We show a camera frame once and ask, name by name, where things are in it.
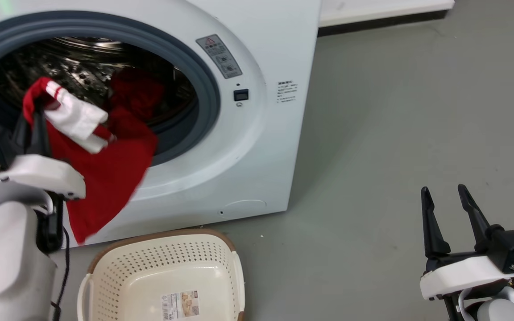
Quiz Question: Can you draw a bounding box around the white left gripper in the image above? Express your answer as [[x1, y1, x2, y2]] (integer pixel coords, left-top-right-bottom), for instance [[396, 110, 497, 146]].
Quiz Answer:
[[0, 107, 87, 200]]

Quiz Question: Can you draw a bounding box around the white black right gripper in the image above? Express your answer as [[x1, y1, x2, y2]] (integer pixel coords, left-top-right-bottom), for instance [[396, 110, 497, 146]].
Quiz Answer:
[[419, 184, 514, 300]]

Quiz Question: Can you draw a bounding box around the red and white garment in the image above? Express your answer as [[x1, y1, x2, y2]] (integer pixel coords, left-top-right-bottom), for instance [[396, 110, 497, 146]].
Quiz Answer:
[[22, 77, 159, 245]]

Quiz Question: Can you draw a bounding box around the steel washing machine drum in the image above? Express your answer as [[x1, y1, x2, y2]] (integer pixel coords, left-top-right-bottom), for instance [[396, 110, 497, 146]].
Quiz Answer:
[[0, 37, 198, 134]]

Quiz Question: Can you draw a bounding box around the cream perforated laundry basket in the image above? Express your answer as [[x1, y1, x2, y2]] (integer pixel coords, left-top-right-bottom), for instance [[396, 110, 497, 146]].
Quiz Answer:
[[77, 229, 246, 321]]

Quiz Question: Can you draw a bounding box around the white front-load washing machine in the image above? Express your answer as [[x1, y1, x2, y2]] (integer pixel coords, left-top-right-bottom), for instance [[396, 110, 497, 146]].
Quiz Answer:
[[0, 0, 322, 248]]

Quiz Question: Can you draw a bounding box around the dark red garment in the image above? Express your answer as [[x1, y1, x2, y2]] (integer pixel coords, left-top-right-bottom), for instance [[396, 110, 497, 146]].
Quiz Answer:
[[108, 67, 166, 126]]

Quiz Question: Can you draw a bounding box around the grey rubber door gasket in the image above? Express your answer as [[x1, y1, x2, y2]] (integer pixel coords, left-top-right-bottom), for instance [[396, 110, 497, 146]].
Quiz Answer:
[[0, 11, 221, 167]]

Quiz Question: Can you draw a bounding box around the grey warning sticker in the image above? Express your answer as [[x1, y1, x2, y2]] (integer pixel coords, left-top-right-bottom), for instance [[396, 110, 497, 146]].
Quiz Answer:
[[195, 34, 243, 79]]

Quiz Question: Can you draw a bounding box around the round filter cover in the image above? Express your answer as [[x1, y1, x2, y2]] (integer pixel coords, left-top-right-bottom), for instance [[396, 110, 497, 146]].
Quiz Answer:
[[225, 199, 267, 215]]

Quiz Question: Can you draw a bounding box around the small printed text label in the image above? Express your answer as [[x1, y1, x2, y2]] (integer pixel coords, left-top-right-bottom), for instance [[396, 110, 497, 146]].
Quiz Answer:
[[277, 81, 298, 104]]

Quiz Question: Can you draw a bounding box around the paper label sticker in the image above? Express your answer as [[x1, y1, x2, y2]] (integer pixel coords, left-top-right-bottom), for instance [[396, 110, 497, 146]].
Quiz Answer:
[[161, 290, 200, 321]]

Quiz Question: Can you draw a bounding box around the white platform with black base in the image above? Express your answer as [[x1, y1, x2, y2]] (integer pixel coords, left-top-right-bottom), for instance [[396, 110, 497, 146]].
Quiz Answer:
[[318, 0, 456, 37]]

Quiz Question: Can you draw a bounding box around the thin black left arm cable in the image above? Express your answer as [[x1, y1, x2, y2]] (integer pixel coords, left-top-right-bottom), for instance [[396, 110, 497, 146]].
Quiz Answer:
[[50, 226, 70, 321]]

